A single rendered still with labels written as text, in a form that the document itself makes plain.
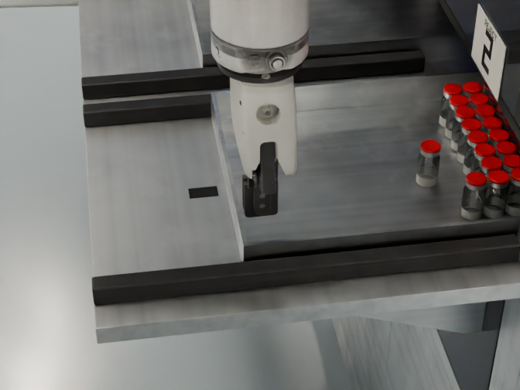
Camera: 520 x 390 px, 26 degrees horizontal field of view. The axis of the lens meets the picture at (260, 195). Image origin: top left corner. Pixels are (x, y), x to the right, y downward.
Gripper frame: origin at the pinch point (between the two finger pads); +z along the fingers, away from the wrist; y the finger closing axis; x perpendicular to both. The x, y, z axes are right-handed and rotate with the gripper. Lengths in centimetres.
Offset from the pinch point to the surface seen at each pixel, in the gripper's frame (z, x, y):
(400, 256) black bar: 2.5, -11.9, -8.0
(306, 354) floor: 93, -19, 65
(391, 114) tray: 4.3, -17.6, 17.4
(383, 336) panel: 55, -24, 32
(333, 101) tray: 3.3, -11.4, 19.5
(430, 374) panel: 40.1, -23.5, 10.5
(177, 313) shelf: 4.5, 9.1, -10.3
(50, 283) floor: 92, 30, 93
